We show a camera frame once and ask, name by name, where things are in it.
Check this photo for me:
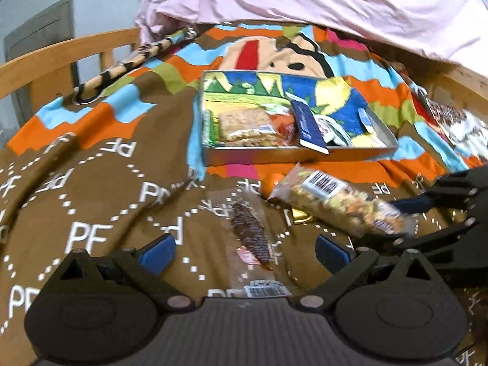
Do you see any brown colourful printed blanket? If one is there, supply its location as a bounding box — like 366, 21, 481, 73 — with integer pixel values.
0, 19, 488, 366

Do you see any white red snack packet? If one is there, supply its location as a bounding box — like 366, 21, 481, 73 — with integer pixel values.
314, 116, 355, 147

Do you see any clear nut mix packet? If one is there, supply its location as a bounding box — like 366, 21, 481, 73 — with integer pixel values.
267, 162, 414, 237

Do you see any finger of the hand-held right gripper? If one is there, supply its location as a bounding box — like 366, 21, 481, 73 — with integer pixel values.
356, 215, 488, 260
391, 166, 488, 216

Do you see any small blue white packet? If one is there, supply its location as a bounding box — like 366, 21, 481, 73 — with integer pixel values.
356, 107, 387, 147

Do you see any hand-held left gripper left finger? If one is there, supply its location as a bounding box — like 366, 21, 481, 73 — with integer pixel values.
55, 233, 196, 311

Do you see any striped fabric strap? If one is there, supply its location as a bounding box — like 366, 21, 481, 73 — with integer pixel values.
72, 27, 197, 105

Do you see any wooden bed frame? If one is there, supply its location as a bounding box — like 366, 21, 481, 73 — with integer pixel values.
0, 27, 488, 149

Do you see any clear cracker snack packet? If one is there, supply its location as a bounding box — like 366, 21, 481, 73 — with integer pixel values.
213, 107, 285, 147

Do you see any colourful printed box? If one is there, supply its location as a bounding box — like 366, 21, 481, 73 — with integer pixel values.
197, 69, 399, 167

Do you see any gold foil wrapper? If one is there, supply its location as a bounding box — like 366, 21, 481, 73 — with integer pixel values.
284, 208, 315, 225

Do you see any dark blue snack packet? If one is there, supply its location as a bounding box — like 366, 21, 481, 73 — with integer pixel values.
286, 92, 329, 155

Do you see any pink bed sheet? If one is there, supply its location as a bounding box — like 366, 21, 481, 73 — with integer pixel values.
135, 0, 488, 73

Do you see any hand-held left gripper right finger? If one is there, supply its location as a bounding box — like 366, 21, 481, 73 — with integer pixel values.
299, 234, 439, 310

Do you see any clear chocolate bar packet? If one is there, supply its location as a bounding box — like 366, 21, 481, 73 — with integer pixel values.
227, 198, 290, 300

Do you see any grey door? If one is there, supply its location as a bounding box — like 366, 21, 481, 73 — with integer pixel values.
4, 0, 81, 123

